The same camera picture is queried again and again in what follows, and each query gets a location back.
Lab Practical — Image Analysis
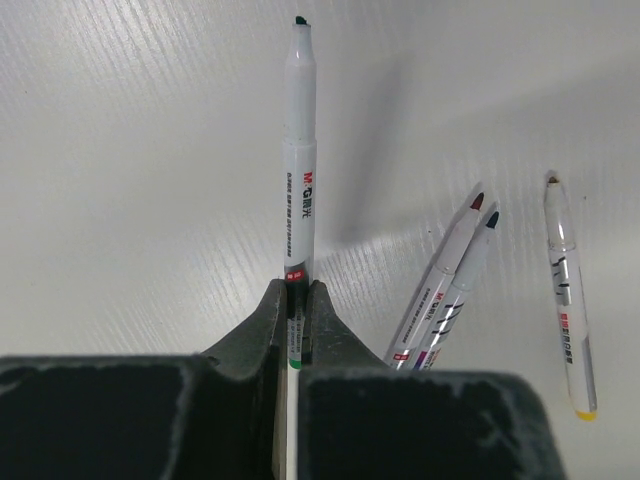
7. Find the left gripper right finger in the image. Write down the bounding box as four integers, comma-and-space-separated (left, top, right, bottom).
298, 282, 550, 479

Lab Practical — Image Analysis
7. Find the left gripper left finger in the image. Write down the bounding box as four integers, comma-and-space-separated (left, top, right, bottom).
1, 280, 286, 479

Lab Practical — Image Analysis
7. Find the green marker pen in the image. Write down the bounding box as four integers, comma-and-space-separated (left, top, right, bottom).
282, 16, 317, 479

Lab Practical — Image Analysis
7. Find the red marker pen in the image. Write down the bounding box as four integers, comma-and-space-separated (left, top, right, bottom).
384, 192, 485, 370

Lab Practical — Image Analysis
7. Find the yellow marker pen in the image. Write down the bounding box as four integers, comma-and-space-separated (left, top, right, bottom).
543, 170, 598, 422

